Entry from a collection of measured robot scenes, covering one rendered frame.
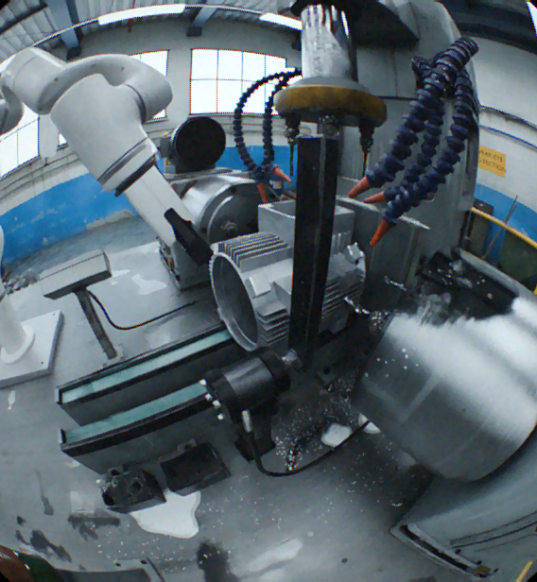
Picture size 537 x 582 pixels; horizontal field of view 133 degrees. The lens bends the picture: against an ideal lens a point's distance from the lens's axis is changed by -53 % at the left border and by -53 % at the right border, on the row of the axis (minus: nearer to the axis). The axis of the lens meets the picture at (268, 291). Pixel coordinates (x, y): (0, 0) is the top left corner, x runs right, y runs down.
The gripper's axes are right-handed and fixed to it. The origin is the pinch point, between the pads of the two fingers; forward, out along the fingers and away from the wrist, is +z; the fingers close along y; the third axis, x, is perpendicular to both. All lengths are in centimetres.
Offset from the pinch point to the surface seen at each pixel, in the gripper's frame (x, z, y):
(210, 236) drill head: 4.6, 7.3, -14.7
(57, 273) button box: -25.0, -12.7, -16.7
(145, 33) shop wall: 237, -308, -550
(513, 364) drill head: 9.4, 0.4, 39.9
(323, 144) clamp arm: 10.3, -11.7, 21.0
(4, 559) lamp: -29.3, -18.5, 34.7
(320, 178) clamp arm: 8.9, -9.5, 20.9
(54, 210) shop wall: -172, -66, -570
